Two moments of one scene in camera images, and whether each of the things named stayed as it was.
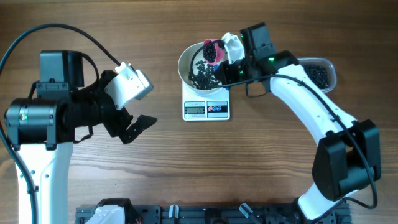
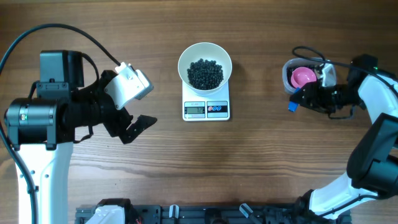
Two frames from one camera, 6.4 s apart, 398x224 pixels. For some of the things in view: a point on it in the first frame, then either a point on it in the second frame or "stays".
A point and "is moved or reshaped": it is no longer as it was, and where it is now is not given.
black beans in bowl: x=203 y=77 stays
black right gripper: x=224 y=72 to x=313 y=94
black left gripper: x=119 y=126 stays
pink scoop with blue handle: x=219 y=52 is moved or reshaped
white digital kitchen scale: x=197 y=107 stays
